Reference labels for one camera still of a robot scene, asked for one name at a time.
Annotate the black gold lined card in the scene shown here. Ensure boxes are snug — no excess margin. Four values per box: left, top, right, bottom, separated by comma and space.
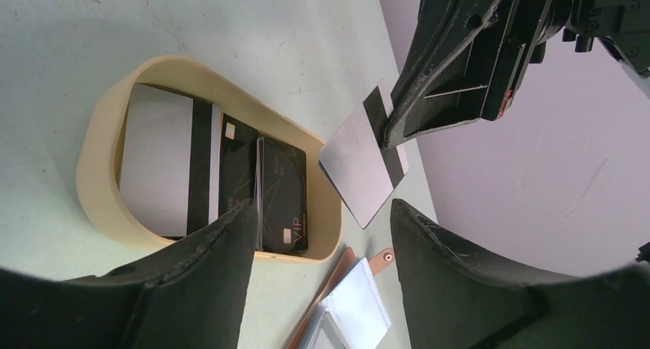
255, 136, 309, 255

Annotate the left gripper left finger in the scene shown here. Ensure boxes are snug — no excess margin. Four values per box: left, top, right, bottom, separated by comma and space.
1, 200, 258, 348

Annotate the beige oval card tray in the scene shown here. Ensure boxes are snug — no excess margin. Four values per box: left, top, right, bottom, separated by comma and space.
76, 55, 343, 263

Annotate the white striped card in tray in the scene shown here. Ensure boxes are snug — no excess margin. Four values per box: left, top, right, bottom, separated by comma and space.
119, 84, 222, 239

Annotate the white striped card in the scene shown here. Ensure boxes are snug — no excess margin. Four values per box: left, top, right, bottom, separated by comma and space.
318, 84, 409, 229
119, 84, 222, 239

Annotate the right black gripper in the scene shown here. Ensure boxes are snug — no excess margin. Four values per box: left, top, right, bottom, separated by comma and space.
383, 0, 649, 148

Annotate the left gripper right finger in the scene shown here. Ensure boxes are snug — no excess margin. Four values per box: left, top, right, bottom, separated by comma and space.
390, 199, 649, 348

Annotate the brown leather card holder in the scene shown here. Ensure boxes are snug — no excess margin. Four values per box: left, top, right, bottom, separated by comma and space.
286, 247, 395, 348

